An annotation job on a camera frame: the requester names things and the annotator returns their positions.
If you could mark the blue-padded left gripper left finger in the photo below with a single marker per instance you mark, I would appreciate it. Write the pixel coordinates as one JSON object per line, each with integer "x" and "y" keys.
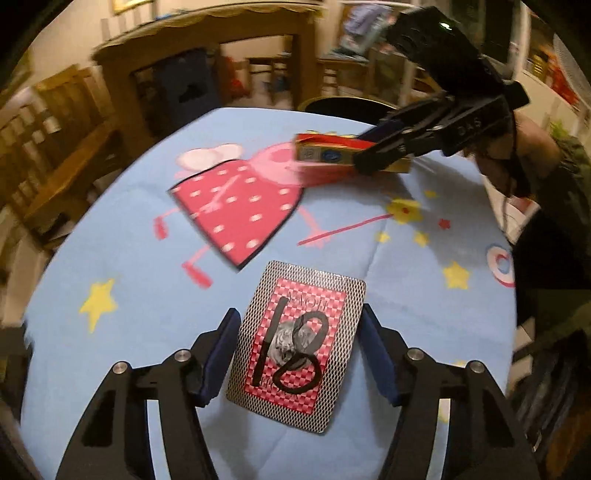
{"x": 111, "y": 439}

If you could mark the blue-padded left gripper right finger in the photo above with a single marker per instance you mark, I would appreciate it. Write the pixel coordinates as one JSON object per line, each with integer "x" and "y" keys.
{"x": 485, "y": 440}

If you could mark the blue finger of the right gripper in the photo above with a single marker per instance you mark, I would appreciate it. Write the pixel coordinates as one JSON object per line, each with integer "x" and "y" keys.
{"x": 385, "y": 151}

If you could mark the red cigarette carton box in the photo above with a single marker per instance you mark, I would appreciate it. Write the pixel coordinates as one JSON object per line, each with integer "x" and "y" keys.
{"x": 328, "y": 150}

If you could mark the red patterned playing card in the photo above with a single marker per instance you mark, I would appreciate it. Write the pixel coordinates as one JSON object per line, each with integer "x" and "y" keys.
{"x": 294, "y": 345}

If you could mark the black round trash bin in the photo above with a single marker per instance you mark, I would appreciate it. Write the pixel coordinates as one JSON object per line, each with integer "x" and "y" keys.
{"x": 354, "y": 108}

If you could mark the wooden chair with clothes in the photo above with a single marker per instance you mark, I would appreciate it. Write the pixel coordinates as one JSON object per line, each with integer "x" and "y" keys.
{"x": 384, "y": 74}

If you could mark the pile of clothes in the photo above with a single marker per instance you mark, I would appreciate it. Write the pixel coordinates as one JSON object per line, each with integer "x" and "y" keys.
{"x": 363, "y": 27}

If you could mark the light blue cartoon tablecloth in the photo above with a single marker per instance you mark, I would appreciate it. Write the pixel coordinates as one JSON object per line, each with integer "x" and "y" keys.
{"x": 224, "y": 303}

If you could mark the near wooden dining chair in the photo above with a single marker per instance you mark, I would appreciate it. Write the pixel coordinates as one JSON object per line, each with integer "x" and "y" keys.
{"x": 56, "y": 142}

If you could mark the flower painting gold frame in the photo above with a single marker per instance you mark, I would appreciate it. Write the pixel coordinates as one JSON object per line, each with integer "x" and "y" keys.
{"x": 121, "y": 6}

